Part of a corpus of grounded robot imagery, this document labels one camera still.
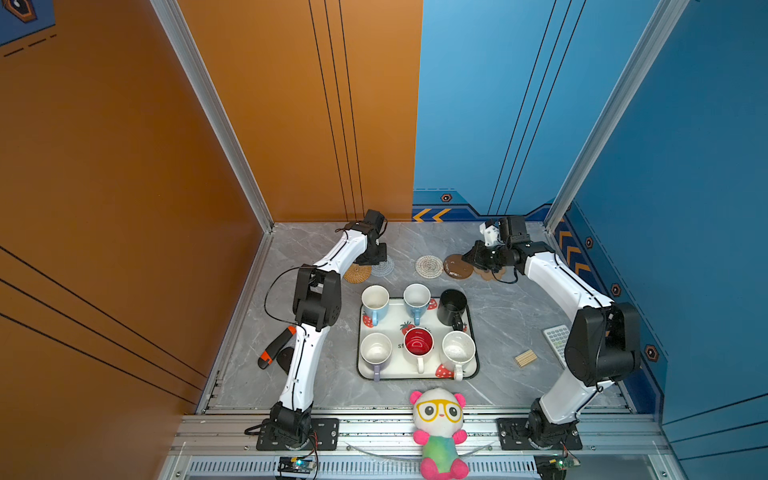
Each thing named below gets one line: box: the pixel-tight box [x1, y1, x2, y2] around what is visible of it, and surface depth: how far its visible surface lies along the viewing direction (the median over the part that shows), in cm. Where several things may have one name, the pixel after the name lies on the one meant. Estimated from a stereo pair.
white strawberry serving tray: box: [357, 298, 480, 379], surface depth 87 cm
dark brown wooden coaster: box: [443, 254, 474, 279], surface depth 107 cm
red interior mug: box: [403, 326, 435, 374], surface depth 84 cm
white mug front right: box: [441, 330, 476, 381], surface depth 83 cm
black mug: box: [437, 289, 468, 331], surface depth 91 cm
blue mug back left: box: [361, 284, 390, 327], surface depth 91 cm
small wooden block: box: [515, 349, 538, 368], surface depth 86 cm
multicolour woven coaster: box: [415, 255, 444, 279], surface depth 108 cm
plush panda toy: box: [410, 388, 469, 480], surface depth 71 cm
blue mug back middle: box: [403, 283, 431, 326], surface depth 90 cm
